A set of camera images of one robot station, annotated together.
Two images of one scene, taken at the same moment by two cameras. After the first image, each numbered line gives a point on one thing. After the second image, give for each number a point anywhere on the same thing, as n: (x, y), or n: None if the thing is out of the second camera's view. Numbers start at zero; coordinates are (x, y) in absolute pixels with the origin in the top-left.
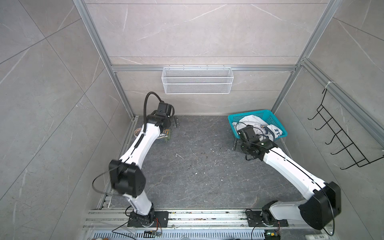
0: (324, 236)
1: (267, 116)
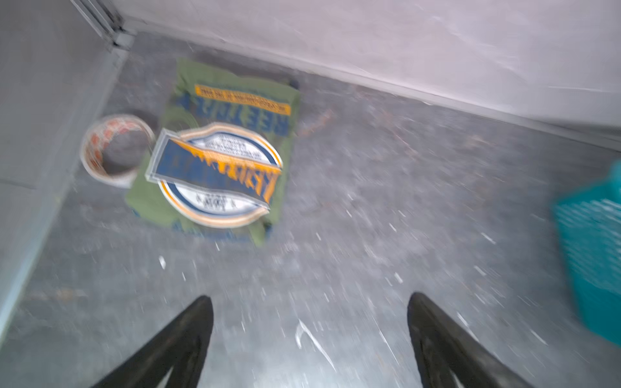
0: None
1: (589, 222)
